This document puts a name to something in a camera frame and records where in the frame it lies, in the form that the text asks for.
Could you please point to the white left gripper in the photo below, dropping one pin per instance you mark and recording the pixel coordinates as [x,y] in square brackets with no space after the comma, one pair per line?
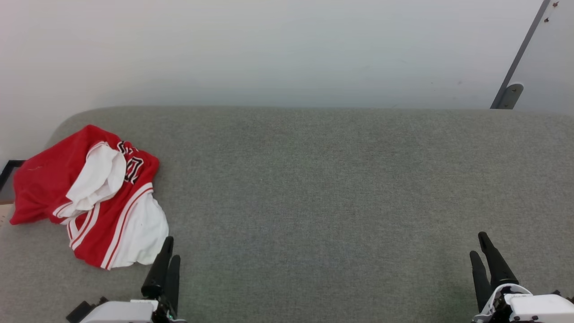
[121,312]

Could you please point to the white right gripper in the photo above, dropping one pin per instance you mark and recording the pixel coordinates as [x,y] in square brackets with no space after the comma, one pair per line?
[542,309]

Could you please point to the red white basketball jersey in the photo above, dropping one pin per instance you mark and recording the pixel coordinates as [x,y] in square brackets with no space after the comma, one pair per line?
[45,184]

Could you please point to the black framed panel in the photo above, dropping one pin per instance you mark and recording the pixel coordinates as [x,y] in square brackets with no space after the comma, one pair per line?
[5,172]

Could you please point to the dark grey metal strip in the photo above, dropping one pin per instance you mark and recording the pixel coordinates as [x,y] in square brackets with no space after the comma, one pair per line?
[522,47]

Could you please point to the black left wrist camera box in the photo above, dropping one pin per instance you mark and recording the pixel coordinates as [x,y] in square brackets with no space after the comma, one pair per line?
[80,310]

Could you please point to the light grey mounting bracket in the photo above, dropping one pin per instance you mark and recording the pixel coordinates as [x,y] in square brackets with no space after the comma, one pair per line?
[511,95]

